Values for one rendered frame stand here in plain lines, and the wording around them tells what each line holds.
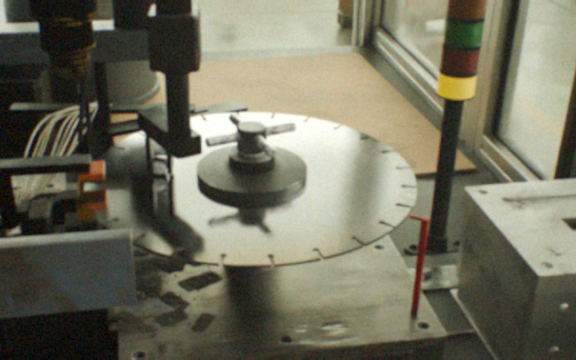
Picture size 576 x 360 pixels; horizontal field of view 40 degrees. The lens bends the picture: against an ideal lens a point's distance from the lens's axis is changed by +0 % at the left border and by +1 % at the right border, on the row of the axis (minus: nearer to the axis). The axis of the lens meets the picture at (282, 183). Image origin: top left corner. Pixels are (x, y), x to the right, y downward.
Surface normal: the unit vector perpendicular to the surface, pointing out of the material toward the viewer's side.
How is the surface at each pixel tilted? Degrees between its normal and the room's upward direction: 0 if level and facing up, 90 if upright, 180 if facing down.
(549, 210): 0
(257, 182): 5
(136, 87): 89
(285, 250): 0
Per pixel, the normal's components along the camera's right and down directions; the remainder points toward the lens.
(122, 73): 0.63, 0.36
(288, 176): 0.10, -0.86
